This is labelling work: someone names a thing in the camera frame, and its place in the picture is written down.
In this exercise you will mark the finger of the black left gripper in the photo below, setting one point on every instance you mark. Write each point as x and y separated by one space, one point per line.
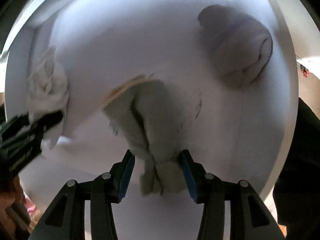
46 122
14 125

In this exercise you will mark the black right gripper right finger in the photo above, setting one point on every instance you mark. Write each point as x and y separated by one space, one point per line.
206 189

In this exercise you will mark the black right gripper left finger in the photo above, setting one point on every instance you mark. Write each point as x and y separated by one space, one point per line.
107 189

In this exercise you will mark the white storage drawer box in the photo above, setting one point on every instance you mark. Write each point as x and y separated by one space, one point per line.
178 114

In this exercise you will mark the person's left hand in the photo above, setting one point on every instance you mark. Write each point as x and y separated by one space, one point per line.
7 199

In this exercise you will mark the cream peach garment bundle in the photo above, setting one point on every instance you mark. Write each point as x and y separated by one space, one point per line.
47 93

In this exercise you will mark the sage green cloth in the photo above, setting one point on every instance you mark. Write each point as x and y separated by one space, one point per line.
143 111

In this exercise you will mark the lavender grey rolled cloth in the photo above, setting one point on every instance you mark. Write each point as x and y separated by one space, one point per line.
237 45

